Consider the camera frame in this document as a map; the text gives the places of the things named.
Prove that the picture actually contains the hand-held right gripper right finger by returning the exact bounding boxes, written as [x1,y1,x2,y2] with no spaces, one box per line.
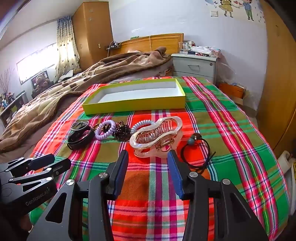
[167,150,270,241]

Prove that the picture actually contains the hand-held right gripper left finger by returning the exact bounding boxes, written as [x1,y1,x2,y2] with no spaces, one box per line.
[26,150,129,241]

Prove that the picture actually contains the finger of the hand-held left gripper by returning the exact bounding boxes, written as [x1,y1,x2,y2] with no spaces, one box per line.
[9,159,72,186]
[0,154,56,174]

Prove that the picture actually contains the black hair tie with beads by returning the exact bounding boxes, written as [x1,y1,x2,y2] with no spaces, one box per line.
[181,133,216,175]

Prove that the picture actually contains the rhinestone hair clip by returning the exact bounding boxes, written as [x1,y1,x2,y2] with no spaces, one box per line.
[113,122,133,142]

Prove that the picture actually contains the cream pearly hair claw clip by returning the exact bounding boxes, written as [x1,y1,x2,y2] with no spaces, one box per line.
[129,116,183,158]

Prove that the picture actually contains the blue spiral hair tie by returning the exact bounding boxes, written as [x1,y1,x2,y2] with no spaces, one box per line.
[131,119,154,135]

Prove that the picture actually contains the yellow-green shallow cardboard box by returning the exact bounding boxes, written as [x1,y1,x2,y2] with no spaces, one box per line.
[82,78,186,115]

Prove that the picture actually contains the cluttered low shelf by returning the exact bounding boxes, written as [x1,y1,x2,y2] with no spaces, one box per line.
[0,90,29,128]

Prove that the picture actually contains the brown patterned blanket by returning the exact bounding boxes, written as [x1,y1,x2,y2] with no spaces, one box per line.
[0,46,174,153]

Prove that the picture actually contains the colourful plaid cloth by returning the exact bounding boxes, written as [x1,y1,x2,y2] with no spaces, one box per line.
[29,76,290,241]

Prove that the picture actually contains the teddy bear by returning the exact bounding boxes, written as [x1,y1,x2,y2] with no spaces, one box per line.
[31,71,50,91]

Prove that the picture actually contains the dried branches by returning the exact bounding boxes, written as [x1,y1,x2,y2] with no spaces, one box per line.
[0,67,12,93]

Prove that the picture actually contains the orange storage box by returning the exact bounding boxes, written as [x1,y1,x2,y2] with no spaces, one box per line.
[218,82,245,99]

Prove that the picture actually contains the grey nightstand with drawers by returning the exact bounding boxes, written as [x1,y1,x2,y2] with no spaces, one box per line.
[171,52,219,85]

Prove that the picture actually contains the white paper roll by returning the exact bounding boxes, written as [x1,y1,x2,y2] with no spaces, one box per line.
[276,151,296,176]

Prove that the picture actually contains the dotted curtain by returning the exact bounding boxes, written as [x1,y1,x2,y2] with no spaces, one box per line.
[54,16,80,81]

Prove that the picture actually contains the pile of plastic-wrapped packages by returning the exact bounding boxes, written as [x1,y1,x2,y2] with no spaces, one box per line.
[188,42,222,58]

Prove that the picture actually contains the wooden headboard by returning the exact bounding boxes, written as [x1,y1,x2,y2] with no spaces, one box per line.
[110,33,184,56]

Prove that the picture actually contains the wooden door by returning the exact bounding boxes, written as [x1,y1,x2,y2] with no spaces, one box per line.
[257,0,296,151]

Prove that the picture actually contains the wooden wardrobe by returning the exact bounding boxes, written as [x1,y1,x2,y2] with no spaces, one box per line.
[72,2,114,70]

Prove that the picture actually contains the black leather bracelet with ring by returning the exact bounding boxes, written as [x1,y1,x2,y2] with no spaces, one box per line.
[67,120,95,151]

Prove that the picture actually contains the purple spiral hair tie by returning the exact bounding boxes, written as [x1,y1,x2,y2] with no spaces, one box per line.
[94,119,116,141]

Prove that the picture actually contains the cartoon wall sticker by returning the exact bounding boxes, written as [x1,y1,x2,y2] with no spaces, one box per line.
[205,0,266,24]

